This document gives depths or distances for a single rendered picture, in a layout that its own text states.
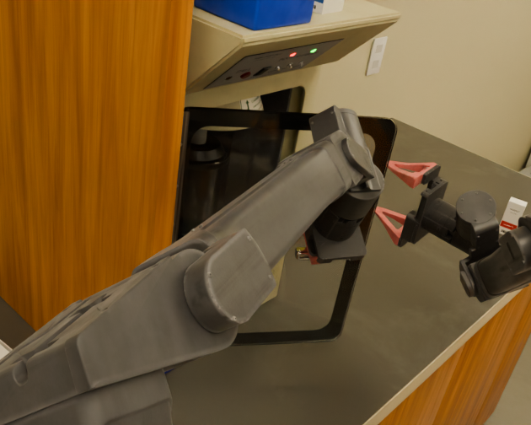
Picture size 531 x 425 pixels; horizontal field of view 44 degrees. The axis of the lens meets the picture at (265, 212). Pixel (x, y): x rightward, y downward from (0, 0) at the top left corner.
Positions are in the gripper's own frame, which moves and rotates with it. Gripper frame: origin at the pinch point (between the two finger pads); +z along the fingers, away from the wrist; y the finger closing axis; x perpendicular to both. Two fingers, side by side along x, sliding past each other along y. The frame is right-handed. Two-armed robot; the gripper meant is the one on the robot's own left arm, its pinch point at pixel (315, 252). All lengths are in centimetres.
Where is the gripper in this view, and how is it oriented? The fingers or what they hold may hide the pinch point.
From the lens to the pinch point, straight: 91.6
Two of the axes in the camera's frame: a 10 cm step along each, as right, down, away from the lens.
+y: 1.9, 8.7, -4.6
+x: 9.6, -0.7, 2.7
